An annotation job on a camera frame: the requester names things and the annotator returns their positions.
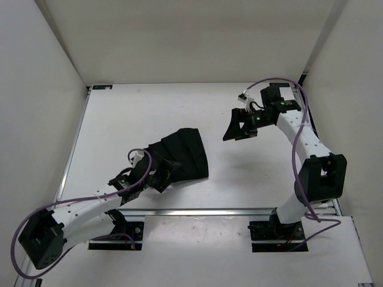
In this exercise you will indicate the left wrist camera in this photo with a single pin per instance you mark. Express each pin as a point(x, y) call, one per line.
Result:
point(134, 159)

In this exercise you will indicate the blue corner label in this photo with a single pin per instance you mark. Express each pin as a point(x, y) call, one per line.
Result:
point(279, 85)
point(102, 87)

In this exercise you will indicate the black pleated skirt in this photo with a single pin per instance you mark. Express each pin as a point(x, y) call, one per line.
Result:
point(185, 147)

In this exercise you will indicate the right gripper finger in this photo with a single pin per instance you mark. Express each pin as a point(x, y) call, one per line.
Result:
point(233, 131)
point(247, 135)

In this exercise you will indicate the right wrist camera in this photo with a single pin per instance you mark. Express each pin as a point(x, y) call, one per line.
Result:
point(246, 100)

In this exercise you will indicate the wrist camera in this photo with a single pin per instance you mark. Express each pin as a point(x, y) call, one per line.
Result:
point(246, 100)
point(134, 159)

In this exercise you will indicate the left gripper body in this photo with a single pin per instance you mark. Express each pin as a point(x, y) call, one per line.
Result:
point(159, 159)

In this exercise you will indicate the left blue corner label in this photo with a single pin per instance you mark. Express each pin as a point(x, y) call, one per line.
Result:
point(102, 87)

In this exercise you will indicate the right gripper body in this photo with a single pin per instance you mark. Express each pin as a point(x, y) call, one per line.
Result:
point(257, 120)

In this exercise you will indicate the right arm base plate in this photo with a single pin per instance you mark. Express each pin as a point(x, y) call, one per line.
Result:
point(271, 236)

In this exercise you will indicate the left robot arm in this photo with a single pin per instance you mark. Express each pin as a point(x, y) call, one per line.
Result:
point(51, 231)

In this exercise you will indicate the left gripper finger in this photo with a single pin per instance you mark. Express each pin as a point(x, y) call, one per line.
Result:
point(164, 164)
point(161, 182)

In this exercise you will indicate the right blue corner label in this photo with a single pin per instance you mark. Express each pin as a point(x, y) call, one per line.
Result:
point(279, 85)

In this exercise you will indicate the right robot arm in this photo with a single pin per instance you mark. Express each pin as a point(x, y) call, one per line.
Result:
point(271, 98)

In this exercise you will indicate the front aluminium rail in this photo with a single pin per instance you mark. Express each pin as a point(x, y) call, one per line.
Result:
point(197, 212)

